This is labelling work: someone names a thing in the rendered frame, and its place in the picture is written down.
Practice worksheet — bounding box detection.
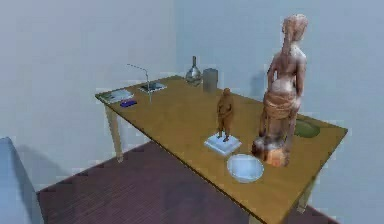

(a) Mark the wooden table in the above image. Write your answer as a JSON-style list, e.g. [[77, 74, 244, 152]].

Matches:
[[94, 75, 349, 224]]

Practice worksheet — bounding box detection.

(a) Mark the small brown figure statue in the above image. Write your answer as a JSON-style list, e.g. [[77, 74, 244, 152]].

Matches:
[[203, 87, 243, 157]]

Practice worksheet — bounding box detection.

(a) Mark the grey square cup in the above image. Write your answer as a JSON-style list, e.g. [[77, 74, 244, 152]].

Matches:
[[202, 67, 219, 94]]

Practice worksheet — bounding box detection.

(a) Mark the silver round vase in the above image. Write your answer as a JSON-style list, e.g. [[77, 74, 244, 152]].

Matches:
[[185, 55, 203, 87]]

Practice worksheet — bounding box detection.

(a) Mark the pale blue bowl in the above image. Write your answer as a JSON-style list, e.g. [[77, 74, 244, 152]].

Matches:
[[226, 153, 265, 184]]

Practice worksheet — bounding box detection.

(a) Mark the large tan figure statue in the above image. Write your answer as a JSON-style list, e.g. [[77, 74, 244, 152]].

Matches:
[[251, 13, 309, 168]]

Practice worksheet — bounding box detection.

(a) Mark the green plate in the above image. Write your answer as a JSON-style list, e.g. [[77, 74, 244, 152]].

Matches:
[[293, 118, 321, 139]]

